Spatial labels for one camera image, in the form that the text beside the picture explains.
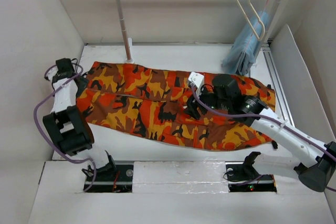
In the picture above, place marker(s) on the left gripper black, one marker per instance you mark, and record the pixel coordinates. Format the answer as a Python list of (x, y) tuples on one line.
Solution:
[(82, 86)]

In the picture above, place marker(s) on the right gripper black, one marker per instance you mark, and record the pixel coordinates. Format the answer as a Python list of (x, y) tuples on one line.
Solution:
[(191, 109)]

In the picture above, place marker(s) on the orange camouflage trousers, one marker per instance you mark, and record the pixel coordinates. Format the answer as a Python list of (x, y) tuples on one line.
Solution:
[(150, 103)]

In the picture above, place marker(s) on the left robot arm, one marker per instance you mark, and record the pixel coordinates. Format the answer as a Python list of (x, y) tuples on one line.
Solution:
[(67, 128)]

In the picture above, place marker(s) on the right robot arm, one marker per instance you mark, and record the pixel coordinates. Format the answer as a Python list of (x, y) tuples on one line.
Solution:
[(312, 161)]

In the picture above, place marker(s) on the light blue hanging garment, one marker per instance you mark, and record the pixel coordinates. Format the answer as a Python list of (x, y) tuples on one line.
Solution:
[(241, 56)]

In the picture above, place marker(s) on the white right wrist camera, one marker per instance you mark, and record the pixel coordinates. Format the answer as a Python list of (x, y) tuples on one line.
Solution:
[(197, 79)]

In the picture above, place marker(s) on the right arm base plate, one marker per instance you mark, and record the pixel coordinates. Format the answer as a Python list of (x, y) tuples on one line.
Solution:
[(242, 180)]

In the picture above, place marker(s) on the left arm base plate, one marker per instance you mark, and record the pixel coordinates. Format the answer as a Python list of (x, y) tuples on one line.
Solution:
[(119, 181)]

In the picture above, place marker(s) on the red wire hanger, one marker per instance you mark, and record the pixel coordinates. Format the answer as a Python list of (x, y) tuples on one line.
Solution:
[(256, 28)]

